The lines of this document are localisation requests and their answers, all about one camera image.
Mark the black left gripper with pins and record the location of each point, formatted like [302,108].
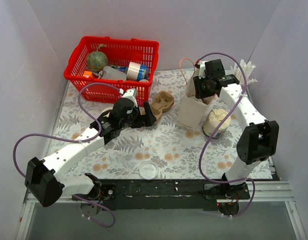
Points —
[140,119]

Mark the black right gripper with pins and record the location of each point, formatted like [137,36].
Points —
[201,85]

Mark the kraft paper bag orange handles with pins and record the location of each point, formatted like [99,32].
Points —
[192,109]

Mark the white plastic coffee lid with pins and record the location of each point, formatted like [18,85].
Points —
[148,170]

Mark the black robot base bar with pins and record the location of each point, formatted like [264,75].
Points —
[167,194]

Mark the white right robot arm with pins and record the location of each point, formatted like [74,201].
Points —
[259,136]

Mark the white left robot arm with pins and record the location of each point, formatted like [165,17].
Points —
[46,179]

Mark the brown pulp cup carrier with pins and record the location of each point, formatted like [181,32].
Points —
[161,103]

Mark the floral patterned table mat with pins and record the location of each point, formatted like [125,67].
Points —
[178,154]

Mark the white wrapped straws bundle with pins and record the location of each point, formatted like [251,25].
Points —
[247,68]

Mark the blue white can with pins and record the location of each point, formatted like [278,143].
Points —
[137,72]

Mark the grey pouch package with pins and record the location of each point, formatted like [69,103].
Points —
[110,73]

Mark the red plastic shopping basket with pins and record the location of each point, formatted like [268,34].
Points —
[120,53]

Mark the orange small carton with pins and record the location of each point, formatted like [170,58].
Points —
[87,74]

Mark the green round melon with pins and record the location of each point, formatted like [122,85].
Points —
[97,60]

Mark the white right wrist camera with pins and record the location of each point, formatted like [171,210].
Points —
[200,69]

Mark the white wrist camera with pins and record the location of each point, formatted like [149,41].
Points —
[130,94]
[200,69]

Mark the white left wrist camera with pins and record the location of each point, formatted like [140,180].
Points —
[130,94]

